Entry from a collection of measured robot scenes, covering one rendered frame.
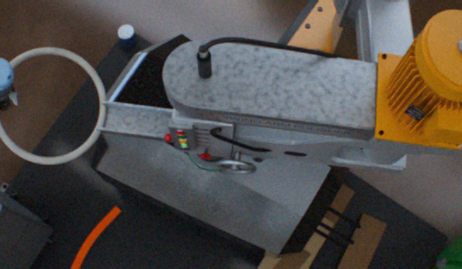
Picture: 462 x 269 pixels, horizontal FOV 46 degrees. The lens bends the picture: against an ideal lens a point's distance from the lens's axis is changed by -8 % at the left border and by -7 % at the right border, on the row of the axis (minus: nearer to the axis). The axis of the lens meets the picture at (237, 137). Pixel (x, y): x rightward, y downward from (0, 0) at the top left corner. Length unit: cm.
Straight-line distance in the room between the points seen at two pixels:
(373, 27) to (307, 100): 51
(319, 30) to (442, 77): 154
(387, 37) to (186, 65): 77
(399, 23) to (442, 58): 76
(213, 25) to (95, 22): 77
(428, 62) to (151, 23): 260
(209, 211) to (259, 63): 108
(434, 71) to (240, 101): 61
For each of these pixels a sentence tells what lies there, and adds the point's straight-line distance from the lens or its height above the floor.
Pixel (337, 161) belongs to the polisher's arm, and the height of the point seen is 125.
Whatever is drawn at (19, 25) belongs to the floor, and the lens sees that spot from 402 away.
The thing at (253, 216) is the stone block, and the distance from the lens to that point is 261.
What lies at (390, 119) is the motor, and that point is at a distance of 175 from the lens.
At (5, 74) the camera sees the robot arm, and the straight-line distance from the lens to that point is 170.
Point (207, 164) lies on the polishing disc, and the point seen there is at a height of 90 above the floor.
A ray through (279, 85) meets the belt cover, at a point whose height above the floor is 172.
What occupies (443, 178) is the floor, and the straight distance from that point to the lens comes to 367.
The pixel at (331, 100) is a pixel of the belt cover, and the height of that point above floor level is 172.
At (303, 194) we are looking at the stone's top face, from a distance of 256.
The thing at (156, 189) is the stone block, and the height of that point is 66.
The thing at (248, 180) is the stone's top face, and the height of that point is 85.
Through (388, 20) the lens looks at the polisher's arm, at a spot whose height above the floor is 150.
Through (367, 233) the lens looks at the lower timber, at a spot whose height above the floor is 9.
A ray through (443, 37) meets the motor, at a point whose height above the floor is 212.
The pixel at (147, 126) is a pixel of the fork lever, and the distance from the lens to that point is 237.
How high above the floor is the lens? 334
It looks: 74 degrees down
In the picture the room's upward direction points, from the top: 3 degrees clockwise
